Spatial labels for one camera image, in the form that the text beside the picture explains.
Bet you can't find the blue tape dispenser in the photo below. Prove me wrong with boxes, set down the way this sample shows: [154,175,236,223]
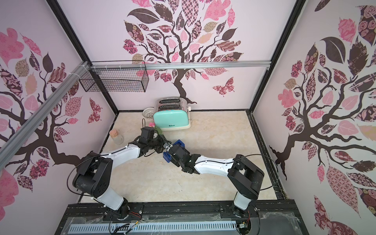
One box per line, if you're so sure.
[163,140,185,165]

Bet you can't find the dark pink artificial rose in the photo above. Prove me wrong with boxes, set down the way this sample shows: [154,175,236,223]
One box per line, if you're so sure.
[148,122,171,145]

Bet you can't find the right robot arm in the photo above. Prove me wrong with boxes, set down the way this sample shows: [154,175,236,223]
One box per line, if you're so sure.
[166,145,264,217]

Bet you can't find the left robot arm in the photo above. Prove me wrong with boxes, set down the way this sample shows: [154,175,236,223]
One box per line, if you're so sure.
[72,127,171,220]

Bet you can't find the patterned ceramic bowl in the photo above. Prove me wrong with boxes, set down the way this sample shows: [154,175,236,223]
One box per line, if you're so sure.
[142,107,154,118]

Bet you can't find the glass jar with pink lid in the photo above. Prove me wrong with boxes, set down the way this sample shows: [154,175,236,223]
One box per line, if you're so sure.
[109,129,124,145]

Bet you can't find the mint green toaster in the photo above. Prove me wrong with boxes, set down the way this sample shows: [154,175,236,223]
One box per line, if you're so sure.
[153,97,191,131]

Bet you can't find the black wire basket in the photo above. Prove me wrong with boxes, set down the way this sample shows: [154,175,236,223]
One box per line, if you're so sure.
[79,60,149,93]

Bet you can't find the white slotted cable duct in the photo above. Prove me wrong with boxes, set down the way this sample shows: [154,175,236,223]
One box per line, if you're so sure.
[63,221,239,235]

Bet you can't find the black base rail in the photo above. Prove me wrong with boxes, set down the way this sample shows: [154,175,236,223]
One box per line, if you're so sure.
[56,200,308,235]

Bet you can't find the aluminium frame rail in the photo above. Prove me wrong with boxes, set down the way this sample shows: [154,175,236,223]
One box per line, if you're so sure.
[0,60,271,171]

